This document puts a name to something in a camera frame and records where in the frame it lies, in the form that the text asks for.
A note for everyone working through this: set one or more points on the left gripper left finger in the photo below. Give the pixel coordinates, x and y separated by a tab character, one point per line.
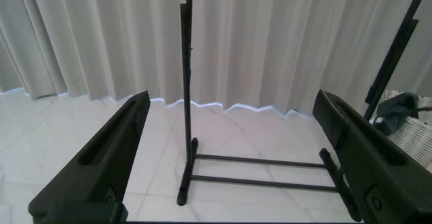
101	170

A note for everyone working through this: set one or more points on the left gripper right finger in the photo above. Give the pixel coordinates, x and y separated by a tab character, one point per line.
381	183

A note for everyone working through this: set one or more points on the white laundry basket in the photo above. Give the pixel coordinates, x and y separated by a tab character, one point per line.
411	139

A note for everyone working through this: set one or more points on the black clothes rack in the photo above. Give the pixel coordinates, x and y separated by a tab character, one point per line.
186	82

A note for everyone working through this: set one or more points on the dark green garment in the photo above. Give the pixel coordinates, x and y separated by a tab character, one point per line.
396	111

